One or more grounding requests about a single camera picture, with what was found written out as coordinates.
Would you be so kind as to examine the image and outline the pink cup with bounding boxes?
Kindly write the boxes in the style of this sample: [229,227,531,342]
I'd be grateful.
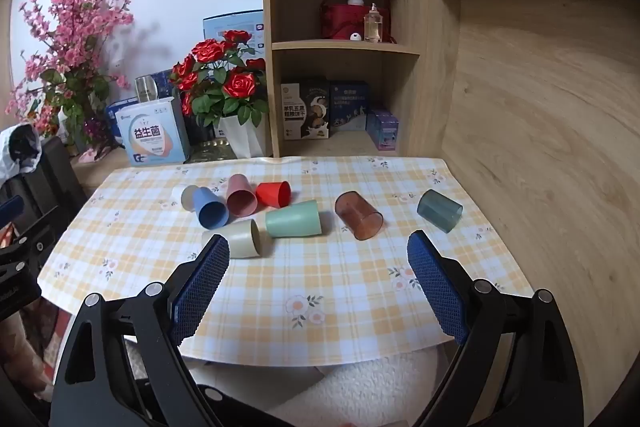
[226,174,259,216]

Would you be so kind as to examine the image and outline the white faceted vase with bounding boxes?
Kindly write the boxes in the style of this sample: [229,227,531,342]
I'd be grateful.
[218,114,267,159]

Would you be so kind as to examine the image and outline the brown translucent cup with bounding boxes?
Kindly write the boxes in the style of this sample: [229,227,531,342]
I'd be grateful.
[334,190,385,241]

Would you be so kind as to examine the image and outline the white plastic bag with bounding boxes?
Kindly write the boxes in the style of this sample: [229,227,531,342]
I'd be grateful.
[0,123,43,182]

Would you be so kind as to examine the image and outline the purple box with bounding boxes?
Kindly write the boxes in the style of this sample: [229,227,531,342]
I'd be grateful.
[366,108,400,151]

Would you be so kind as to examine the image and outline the large blue and white box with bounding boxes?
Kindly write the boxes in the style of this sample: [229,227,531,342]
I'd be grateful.
[202,10,265,58]

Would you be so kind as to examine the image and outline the yellow checked floral tablecloth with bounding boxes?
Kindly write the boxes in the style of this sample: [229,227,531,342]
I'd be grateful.
[37,155,535,367]

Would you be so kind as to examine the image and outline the red artificial rose bouquet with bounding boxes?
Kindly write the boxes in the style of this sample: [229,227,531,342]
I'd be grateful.
[169,29,271,128]

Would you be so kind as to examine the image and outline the black chair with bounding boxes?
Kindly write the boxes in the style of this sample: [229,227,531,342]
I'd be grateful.
[0,137,88,268]

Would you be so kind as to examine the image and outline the steel tumbler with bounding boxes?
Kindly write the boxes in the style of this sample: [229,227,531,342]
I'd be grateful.
[134,75,160,104]

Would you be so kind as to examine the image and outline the blue night-scene box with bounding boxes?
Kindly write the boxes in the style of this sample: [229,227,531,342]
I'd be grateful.
[329,80,370,132]

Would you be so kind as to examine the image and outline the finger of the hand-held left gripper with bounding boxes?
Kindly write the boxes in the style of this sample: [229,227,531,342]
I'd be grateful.
[0,195,56,275]

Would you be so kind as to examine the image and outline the white and blue supplement box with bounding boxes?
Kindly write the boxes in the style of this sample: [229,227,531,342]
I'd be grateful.
[116,97,192,168]

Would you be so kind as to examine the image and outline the green cup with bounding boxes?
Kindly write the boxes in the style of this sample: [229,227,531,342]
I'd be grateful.
[265,200,322,239]

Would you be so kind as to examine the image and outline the blue cup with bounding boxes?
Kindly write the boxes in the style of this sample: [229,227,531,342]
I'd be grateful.
[192,187,231,230]

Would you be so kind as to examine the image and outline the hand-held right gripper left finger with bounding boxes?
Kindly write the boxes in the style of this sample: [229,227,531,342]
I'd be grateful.
[48,235,231,427]

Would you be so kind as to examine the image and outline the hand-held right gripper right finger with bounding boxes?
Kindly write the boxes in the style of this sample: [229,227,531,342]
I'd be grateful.
[406,229,603,427]

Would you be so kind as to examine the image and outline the red cup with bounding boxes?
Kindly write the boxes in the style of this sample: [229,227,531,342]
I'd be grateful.
[255,180,292,210]

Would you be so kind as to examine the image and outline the clear perfume bottle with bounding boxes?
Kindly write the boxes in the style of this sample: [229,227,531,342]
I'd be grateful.
[364,3,384,44]

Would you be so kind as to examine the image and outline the dark blue box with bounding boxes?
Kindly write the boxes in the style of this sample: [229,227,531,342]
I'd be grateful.
[150,69,177,100]

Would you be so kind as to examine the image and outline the red patterned cloth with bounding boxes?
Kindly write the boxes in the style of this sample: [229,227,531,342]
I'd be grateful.
[0,302,71,403]

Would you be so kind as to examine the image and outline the red gift basket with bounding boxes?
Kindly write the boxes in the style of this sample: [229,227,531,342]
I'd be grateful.
[319,0,391,42]

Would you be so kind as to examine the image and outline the silver blister pack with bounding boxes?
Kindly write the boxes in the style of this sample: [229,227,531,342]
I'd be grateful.
[187,141,238,163]

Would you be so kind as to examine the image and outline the purple artificial flowers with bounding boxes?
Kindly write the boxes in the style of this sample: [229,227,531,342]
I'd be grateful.
[82,117,126,152]

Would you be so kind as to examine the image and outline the cream cup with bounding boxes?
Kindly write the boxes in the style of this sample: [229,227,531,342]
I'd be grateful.
[202,219,262,260]

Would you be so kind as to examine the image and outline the wooden shelf unit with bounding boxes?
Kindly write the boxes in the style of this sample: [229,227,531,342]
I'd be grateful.
[262,0,461,158]

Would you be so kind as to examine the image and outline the dark biscuit box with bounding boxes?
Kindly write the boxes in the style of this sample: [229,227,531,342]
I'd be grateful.
[280,79,332,141]

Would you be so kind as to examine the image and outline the pink artificial blossom branches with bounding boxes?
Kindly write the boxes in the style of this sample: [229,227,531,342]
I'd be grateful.
[5,0,136,148]

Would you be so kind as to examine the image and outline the grey-green translucent cup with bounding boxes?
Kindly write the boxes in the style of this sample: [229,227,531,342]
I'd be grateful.
[417,189,463,234]

